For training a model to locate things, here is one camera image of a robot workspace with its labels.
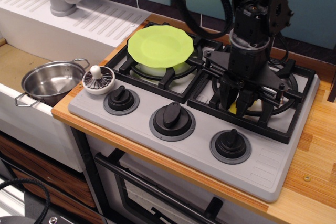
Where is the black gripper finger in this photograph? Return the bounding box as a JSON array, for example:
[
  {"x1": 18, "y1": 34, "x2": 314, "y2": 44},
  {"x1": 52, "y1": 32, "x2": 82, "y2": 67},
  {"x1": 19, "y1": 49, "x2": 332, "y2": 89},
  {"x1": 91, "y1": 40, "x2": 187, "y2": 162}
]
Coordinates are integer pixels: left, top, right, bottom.
[
  {"x1": 219, "y1": 76, "x2": 239, "y2": 110},
  {"x1": 236, "y1": 89, "x2": 258, "y2": 117}
]

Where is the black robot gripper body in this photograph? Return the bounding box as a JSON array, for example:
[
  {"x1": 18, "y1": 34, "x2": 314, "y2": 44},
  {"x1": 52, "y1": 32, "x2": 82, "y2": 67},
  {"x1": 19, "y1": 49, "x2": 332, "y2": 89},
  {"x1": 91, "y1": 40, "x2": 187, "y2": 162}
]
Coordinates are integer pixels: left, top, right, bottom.
[{"x1": 205, "y1": 31, "x2": 287, "y2": 101}]

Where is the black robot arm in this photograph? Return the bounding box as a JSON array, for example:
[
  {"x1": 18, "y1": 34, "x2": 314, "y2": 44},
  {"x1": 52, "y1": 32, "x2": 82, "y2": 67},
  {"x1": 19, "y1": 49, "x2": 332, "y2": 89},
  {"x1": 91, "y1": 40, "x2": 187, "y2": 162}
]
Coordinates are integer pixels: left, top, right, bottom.
[{"x1": 199, "y1": 0, "x2": 293, "y2": 117}]

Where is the lime green plate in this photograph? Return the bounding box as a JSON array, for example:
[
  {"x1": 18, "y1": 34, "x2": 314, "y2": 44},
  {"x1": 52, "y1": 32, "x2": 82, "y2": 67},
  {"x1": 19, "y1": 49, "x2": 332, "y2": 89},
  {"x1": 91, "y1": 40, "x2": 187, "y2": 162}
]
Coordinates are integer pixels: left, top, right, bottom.
[{"x1": 128, "y1": 25, "x2": 194, "y2": 68}]

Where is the white toy mushroom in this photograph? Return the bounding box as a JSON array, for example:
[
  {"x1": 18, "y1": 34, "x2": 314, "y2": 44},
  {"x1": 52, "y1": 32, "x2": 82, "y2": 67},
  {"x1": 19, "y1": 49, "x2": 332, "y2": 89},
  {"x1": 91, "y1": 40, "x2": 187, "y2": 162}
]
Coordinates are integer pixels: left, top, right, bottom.
[{"x1": 82, "y1": 65, "x2": 115, "y2": 95}]

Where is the stainless steel pot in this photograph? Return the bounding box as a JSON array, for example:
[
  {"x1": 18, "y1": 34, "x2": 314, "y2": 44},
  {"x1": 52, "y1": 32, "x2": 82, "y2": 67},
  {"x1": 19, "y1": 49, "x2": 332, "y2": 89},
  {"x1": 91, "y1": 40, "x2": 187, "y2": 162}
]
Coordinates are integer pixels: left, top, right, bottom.
[{"x1": 15, "y1": 58, "x2": 90, "y2": 107}]

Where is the white toy sink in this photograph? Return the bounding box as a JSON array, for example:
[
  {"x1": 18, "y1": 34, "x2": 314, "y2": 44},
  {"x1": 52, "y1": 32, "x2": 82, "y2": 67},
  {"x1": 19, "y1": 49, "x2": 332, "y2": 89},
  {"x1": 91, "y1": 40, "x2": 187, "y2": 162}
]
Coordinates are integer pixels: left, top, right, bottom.
[{"x1": 1, "y1": 0, "x2": 149, "y2": 172}]

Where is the white right burner cap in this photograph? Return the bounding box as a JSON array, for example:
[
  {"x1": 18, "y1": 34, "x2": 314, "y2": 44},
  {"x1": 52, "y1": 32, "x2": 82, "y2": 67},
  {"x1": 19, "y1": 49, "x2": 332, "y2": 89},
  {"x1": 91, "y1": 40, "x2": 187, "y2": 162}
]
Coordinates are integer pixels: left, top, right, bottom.
[{"x1": 225, "y1": 95, "x2": 283, "y2": 116}]

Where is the white burner cap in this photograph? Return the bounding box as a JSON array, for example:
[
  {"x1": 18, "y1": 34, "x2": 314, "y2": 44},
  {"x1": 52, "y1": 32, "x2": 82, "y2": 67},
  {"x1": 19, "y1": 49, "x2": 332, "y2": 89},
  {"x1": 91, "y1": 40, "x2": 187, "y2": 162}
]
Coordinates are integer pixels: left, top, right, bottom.
[
  {"x1": 225, "y1": 95, "x2": 283, "y2": 116},
  {"x1": 131, "y1": 62, "x2": 197, "y2": 80}
]

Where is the grey toy stovetop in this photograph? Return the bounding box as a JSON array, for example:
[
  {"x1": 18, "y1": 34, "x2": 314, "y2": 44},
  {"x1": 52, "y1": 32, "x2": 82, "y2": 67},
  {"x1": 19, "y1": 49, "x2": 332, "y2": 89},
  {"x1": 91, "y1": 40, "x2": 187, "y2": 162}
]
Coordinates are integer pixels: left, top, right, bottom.
[{"x1": 68, "y1": 22, "x2": 320, "y2": 202}]

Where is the black right burner grate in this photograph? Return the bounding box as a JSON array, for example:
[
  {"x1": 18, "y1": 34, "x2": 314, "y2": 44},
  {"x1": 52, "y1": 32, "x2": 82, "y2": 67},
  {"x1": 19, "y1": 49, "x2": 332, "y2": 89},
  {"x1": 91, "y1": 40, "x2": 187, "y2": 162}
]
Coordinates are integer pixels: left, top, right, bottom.
[{"x1": 187, "y1": 59, "x2": 317, "y2": 144}]

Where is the black burner grate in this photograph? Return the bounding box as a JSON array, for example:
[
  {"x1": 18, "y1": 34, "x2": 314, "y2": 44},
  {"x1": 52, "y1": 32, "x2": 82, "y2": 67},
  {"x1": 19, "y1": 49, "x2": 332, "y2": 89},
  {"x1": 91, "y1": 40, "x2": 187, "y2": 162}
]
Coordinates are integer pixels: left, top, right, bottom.
[
  {"x1": 187, "y1": 59, "x2": 317, "y2": 144},
  {"x1": 106, "y1": 22, "x2": 224, "y2": 103}
]

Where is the black right stove knob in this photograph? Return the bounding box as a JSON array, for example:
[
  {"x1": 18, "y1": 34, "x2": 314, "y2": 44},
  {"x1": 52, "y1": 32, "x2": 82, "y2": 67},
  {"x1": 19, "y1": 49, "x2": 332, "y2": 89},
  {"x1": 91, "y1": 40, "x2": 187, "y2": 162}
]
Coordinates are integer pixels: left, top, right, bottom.
[{"x1": 209, "y1": 129, "x2": 252, "y2": 165}]

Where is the black stove knob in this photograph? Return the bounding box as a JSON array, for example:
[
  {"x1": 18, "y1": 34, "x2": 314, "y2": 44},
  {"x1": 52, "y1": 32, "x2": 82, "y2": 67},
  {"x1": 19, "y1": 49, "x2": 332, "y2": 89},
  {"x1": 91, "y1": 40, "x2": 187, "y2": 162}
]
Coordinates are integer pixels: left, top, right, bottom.
[
  {"x1": 103, "y1": 85, "x2": 140, "y2": 116},
  {"x1": 209, "y1": 129, "x2": 252, "y2": 165},
  {"x1": 149, "y1": 102, "x2": 196, "y2": 142}
]

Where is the black middle stove knob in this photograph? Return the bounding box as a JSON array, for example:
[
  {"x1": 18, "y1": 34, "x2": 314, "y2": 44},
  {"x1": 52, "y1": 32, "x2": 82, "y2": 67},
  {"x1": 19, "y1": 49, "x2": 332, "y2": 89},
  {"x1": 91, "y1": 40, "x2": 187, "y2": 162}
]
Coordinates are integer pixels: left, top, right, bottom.
[{"x1": 149, "y1": 102, "x2": 196, "y2": 142}]

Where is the white left burner cap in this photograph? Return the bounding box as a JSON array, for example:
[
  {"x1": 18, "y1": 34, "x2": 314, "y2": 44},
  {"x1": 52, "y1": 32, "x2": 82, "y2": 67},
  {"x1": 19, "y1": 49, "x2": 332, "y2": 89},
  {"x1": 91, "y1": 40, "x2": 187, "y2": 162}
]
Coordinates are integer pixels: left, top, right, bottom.
[{"x1": 131, "y1": 62, "x2": 197, "y2": 80}]

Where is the black left burner grate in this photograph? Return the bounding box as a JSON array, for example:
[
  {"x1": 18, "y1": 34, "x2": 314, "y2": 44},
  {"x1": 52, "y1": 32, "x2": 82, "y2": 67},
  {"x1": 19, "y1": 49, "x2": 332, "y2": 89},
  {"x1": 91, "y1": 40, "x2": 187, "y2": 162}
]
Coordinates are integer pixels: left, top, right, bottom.
[{"x1": 106, "y1": 22, "x2": 224, "y2": 103}]

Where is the black left stove knob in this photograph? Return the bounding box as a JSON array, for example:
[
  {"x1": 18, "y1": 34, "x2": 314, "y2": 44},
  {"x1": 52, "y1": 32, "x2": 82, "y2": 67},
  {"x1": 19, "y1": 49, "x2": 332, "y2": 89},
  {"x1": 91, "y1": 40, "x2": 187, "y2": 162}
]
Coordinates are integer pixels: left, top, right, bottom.
[{"x1": 103, "y1": 85, "x2": 140, "y2": 116}]

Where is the wooden drawer front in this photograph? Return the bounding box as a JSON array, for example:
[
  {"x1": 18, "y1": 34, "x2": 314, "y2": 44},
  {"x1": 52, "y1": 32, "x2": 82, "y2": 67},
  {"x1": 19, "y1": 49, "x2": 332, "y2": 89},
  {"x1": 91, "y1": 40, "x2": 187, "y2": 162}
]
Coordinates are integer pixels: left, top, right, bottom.
[{"x1": 0, "y1": 133, "x2": 106, "y2": 224}]

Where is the black braided cable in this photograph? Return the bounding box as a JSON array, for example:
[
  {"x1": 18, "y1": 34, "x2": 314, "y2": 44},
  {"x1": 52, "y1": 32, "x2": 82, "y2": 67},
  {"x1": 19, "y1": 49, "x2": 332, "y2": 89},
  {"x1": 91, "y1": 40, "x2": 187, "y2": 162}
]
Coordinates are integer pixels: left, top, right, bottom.
[{"x1": 161, "y1": 0, "x2": 234, "y2": 40}]

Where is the black oven door handle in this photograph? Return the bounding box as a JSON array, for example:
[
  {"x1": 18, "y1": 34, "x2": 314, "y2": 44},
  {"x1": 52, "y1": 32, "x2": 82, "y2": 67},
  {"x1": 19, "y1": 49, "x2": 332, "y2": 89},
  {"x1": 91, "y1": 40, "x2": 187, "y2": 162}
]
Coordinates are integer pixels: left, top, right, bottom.
[{"x1": 94, "y1": 153, "x2": 223, "y2": 223}]

